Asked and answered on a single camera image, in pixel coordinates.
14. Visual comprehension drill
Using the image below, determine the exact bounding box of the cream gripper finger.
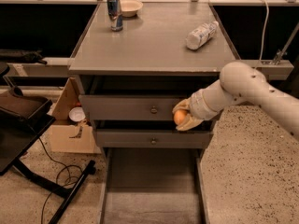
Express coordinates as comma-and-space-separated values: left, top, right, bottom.
173, 99, 190, 112
176, 113, 203, 131

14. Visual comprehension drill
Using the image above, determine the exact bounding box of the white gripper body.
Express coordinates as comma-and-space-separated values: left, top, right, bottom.
189, 89, 218, 120

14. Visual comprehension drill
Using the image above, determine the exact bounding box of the orange fruit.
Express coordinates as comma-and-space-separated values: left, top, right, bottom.
174, 109, 187, 125

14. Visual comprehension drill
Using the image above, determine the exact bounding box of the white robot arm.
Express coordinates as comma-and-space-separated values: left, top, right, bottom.
173, 62, 299, 140

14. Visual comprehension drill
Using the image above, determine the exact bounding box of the grey drawer cabinet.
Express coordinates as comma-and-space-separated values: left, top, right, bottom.
68, 1, 243, 155

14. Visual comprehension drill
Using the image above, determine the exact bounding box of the grey top drawer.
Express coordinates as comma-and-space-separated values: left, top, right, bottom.
79, 75, 218, 121

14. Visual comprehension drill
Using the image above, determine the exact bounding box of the grey drawer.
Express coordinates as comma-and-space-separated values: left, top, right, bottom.
99, 148, 210, 224
93, 120, 215, 148
79, 75, 218, 121

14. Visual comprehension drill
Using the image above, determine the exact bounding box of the grey middle drawer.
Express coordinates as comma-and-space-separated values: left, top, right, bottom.
93, 120, 215, 148

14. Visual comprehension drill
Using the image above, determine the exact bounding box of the grey bottom drawer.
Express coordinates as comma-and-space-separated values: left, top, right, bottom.
99, 148, 210, 224

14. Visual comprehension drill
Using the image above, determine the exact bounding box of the white bowl on counter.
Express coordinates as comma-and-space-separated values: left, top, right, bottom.
121, 0, 143, 18

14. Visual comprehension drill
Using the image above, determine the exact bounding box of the white plastic bottle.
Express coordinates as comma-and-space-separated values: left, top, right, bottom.
186, 21, 219, 50

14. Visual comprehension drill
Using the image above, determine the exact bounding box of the cardboard box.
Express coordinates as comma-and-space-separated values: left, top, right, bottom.
49, 78, 101, 154

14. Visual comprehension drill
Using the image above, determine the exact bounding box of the blue silver drink can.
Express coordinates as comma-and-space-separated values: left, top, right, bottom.
107, 0, 123, 32

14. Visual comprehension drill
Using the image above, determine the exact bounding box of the black stand with tray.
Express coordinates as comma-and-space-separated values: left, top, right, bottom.
0, 62, 97, 224

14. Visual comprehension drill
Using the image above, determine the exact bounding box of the white cable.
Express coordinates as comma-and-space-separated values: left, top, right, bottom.
256, 0, 271, 63

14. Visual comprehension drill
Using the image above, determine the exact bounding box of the metal frame rail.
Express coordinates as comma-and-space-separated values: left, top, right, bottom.
6, 57, 72, 77

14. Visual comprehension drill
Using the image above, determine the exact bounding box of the black floor cable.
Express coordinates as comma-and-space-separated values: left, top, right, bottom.
37, 136, 84, 224

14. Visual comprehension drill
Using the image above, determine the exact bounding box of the black object on rail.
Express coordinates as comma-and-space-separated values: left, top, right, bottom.
0, 49, 48, 64

